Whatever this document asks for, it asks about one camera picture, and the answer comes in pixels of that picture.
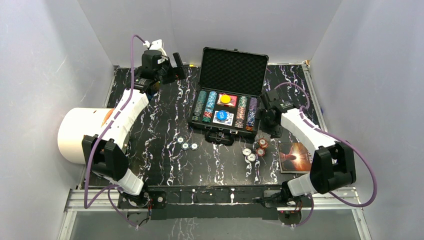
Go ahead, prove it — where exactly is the red 5 chip stack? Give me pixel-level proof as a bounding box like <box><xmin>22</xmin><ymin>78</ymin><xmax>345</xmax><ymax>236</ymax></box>
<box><xmin>257</xmin><ymin>138</ymin><xmax>269</xmax><ymax>149</ymax></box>

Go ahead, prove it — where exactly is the red 5 chip single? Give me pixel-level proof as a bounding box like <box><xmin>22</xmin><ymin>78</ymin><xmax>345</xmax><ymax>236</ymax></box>
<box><xmin>255</xmin><ymin>148</ymin><xmax>266</xmax><ymax>157</ymax></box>

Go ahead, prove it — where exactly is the red playing card deck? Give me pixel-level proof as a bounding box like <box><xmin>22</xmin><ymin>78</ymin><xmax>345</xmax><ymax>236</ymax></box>
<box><xmin>216</xmin><ymin>93</ymin><xmax>238</xmax><ymax>108</ymax></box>

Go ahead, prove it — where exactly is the blue small blind button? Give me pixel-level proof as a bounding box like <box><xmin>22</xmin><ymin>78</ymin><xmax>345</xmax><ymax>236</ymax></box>
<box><xmin>216</xmin><ymin>110</ymin><xmax>228</xmax><ymax>121</ymax></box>

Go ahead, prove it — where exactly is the blue playing card deck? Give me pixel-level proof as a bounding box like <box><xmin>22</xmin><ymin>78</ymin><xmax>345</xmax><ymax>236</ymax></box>
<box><xmin>212</xmin><ymin>110</ymin><xmax>234</xmax><ymax>126</ymax></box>

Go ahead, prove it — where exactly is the yellow round button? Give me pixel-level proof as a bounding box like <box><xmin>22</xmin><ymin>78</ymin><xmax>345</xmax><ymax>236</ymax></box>
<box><xmin>219</xmin><ymin>94</ymin><xmax>232</xmax><ymax>104</ymax></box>

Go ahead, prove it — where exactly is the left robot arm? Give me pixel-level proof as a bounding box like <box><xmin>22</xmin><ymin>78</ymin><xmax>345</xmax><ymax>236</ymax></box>
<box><xmin>81</xmin><ymin>49</ymin><xmax>186</xmax><ymax>208</ymax></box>

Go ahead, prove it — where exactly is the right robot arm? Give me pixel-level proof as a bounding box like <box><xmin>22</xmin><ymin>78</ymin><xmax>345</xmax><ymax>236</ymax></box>
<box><xmin>259</xmin><ymin>90</ymin><xmax>357</xmax><ymax>207</ymax></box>

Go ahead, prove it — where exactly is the purple and blue chip row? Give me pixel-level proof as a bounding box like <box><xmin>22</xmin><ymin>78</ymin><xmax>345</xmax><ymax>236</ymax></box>
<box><xmin>245</xmin><ymin>97</ymin><xmax>258</xmax><ymax>131</ymax></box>

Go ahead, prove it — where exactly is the green and orange chip row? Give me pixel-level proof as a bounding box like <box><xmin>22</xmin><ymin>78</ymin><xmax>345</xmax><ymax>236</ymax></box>
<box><xmin>234</xmin><ymin>96</ymin><xmax>248</xmax><ymax>129</ymax></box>

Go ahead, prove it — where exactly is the green-yellow chip stack row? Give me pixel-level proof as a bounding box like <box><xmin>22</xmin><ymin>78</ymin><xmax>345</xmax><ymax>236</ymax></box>
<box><xmin>192</xmin><ymin>90</ymin><xmax>207</xmax><ymax>121</ymax></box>

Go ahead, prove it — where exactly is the black poker chip case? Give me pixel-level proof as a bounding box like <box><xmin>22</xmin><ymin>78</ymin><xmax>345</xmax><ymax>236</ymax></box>
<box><xmin>188</xmin><ymin>47</ymin><xmax>269</xmax><ymax>146</ymax></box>

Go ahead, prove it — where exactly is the dark hardcover book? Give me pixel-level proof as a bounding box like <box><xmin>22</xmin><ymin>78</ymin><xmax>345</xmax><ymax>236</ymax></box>
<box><xmin>278</xmin><ymin>142</ymin><xmax>312</xmax><ymax>174</ymax></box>

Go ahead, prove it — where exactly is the light blue chip stack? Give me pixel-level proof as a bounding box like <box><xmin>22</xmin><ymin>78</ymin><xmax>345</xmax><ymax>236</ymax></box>
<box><xmin>205</xmin><ymin>91</ymin><xmax>218</xmax><ymax>110</ymax></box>

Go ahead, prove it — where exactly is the red and green chip stack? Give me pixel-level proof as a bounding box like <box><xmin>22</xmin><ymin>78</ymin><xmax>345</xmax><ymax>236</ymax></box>
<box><xmin>202</xmin><ymin>108</ymin><xmax>213</xmax><ymax>123</ymax></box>

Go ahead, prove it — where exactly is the white cylinder with orange lid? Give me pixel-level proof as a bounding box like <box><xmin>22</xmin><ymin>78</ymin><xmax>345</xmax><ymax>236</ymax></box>
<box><xmin>57</xmin><ymin>107</ymin><xmax>114</xmax><ymax>165</ymax></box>

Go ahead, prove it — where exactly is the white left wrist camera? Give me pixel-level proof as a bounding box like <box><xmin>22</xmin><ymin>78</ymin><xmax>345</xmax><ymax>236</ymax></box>
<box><xmin>143</xmin><ymin>39</ymin><xmax>168</xmax><ymax>57</ymax></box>

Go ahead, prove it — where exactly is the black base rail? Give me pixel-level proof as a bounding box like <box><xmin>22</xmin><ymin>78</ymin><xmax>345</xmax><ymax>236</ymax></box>
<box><xmin>117</xmin><ymin>185</ymin><xmax>316</xmax><ymax>226</ymax></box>

